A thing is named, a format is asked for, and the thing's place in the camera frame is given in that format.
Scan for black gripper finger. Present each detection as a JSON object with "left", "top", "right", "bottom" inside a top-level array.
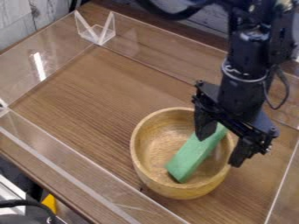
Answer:
[
  {"left": 193, "top": 105, "right": 217, "bottom": 141},
  {"left": 228, "top": 137, "right": 257, "bottom": 167}
]

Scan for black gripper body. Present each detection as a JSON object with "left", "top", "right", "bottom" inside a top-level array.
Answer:
[{"left": 192, "top": 59, "right": 279, "bottom": 154}]

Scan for black cable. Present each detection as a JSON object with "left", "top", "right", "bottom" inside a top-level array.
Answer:
[{"left": 0, "top": 199, "right": 56, "bottom": 224}]

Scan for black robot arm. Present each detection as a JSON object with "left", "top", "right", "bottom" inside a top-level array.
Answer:
[{"left": 136, "top": 0, "right": 299, "bottom": 167}]

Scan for clear acrylic enclosure walls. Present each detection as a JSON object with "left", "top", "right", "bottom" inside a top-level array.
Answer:
[{"left": 0, "top": 16, "right": 299, "bottom": 224}]

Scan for brown wooden bowl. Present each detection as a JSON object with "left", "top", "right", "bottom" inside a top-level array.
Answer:
[{"left": 129, "top": 107, "right": 233, "bottom": 200}]

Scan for green rectangular block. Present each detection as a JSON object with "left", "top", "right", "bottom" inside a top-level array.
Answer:
[{"left": 164, "top": 124, "right": 228, "bottom": 183}]

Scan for yellow black device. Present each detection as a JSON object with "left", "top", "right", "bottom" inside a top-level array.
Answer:
[{"left": 26, "top": 193, "right": 75, "bottom": 224}]

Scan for clear acrylic corner bracket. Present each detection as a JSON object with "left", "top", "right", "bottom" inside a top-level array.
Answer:
[{"left": 73, "top": 11, "right": 116, "bottom": 46}]

